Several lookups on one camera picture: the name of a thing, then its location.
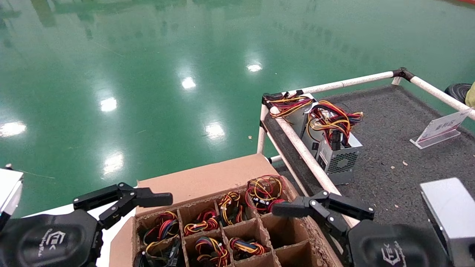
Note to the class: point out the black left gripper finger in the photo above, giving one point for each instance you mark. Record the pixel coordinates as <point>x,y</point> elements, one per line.
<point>156,199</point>

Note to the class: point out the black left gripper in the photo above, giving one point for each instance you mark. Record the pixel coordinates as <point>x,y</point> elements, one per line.
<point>44,241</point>

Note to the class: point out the white pipe table frame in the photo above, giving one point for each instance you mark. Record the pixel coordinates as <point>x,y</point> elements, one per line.
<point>314,167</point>

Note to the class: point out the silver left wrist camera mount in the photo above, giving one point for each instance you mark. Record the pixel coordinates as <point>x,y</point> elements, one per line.
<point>9,189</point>

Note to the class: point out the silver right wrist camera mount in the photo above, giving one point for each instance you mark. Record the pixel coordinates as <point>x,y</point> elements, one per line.
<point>449,207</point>

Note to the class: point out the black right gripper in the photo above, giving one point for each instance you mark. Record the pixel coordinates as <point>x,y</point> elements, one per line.
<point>393,248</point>

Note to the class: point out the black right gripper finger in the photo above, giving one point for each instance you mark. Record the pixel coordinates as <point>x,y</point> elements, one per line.
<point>289,208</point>

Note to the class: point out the brown cardboard divider box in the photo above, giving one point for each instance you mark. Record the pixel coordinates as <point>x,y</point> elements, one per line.
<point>204,178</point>

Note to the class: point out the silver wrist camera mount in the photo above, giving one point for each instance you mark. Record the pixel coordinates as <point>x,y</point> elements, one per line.
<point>449,207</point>
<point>9,189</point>

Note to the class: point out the clear acrylic sign holder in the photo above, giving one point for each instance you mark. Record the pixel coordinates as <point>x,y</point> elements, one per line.
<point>441,128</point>

